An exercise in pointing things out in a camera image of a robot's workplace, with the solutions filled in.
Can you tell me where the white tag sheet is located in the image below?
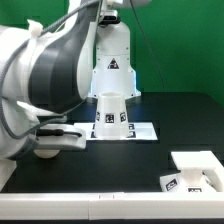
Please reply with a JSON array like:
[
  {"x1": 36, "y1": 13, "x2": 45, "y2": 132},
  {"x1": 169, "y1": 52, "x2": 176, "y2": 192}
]
[{"x1": 74, "y1": 122, "x2": 158, "y2": 141}]

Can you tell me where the black rear camera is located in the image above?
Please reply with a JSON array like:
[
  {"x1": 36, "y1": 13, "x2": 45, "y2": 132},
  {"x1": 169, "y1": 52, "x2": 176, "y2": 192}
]
[{"x1": 99, "y1": 10, "x2": 120, "y2": 25}]

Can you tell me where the white left rail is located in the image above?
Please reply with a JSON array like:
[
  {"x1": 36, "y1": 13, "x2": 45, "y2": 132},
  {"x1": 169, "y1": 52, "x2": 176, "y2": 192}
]
[{"x1": 0, "y1": 160, "x2": 17, "y2": 191}]

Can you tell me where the white lamp shade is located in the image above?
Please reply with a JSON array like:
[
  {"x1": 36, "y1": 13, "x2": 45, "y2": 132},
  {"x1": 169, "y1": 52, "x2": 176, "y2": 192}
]
[{"x1": 94, "y1": 92, "x2": 129, "y2": 140}]

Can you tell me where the white lamp bulb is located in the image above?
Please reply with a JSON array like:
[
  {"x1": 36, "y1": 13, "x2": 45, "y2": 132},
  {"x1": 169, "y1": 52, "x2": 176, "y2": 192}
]
[{"x1": 34, "y1": 150, "x2": 59, "y2": 159}]

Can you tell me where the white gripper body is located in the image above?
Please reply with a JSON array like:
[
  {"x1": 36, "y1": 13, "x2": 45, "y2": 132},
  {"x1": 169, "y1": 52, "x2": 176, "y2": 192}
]
[{"x1": 36, "y1": 124, "x2": 86, "y2": 150}]

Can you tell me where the black cable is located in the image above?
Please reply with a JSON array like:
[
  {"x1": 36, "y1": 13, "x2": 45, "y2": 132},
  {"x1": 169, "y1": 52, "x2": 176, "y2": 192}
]
[{"x1": 129, "y1": 0, "x2": 168, "y2": 93}]

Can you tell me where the white lamp base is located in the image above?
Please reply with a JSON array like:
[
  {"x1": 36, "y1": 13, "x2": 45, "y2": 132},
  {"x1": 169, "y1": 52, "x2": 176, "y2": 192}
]
[{"x1": 160, "y1": 151, "x2": 224, "y2": 193}]

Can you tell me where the white front rail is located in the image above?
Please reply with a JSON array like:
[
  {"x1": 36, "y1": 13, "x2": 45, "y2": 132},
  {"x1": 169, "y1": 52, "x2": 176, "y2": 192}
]
[{"x1": 0, "y1": 192, "x2": 224, "y2": 220}]

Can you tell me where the white rail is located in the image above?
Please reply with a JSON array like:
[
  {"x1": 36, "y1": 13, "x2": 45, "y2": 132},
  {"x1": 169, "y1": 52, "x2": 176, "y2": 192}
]
[
  {"x1": 0, "y1": 160, "x2": 17, "y2": 191},
  {"x1": 204, "y1": 170, "x2": 224, "y2": 192},
  {"x1": 0, "y1": 192, "x2": 224, "y2": 220}
]

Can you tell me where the white right rail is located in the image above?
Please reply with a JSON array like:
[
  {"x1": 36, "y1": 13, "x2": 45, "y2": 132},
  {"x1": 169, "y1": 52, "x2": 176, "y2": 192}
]
[{"x1": 204, "y1": 170, "x2": 224, "y2": 192}]

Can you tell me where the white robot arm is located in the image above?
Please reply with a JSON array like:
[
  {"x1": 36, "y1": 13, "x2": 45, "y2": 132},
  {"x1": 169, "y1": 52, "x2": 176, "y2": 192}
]
[{"x1": 0, "y1": 0, "x2": 152, "y2": 160}]

